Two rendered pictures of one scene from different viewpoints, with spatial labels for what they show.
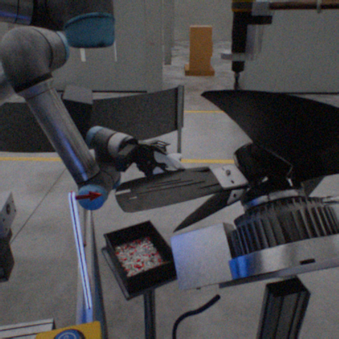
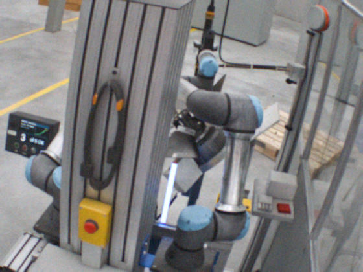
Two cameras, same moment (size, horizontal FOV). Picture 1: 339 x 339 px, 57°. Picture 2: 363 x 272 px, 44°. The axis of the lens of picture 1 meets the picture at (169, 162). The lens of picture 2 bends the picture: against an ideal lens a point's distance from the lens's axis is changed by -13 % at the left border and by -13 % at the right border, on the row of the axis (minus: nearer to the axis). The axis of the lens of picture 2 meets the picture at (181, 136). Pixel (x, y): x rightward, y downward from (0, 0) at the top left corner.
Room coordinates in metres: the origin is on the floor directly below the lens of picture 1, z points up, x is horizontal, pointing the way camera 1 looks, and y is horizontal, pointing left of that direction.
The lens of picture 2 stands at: (-0.04, 2.07, 2.25)
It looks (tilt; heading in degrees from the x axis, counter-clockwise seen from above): 25 degrees down; 287
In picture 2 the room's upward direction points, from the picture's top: 11 degrees clockwise
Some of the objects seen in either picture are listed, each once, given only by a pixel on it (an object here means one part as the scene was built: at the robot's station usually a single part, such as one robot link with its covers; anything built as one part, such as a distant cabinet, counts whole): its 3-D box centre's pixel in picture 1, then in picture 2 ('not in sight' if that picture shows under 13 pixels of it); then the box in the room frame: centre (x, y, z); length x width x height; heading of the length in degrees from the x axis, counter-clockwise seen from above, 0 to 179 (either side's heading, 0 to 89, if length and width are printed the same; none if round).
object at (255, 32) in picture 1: (245, 31); not in sight; (0.62, -0.14, 1.50); 0.09 x 0.07 x 0.10; 49
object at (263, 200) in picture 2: not in sight; (264, 203); (0.16, -0.27, 0.87); 0.15 x 0.09 x 0.02; 104
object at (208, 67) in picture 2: not in sight; (208, 65); (0.51, 0.12, 1.63); 0.11 x 0.08 x 0.09; 114
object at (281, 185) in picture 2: not in sight; (281, 184); (0.11, -0.46, 0.92); 0.17 x 0.16 x 0.11; 14
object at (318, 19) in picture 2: not in sight; (318, 18); (0.16, -0.68, 1.88); 0.16 x 0.07 x 0.16; 139
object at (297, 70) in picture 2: not in sight; (295, 70); (0.22, -0.61, 1.54); 0.10 x 0.07 x 0.09; 49
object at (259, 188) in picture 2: not in sight; (273, 200); (0.12, -0.38, 0.85); 0.36 x 0.24 x 0.03; 104
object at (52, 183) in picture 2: not in sight; (65, 187); (0.80, 0.71, 1.20); 0.13 x 0.12 x 0.14; 175
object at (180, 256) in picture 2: not in sight; (187, 249); (0.30, 0.62, 1.09); 0.15 x 0.15 x 0.10
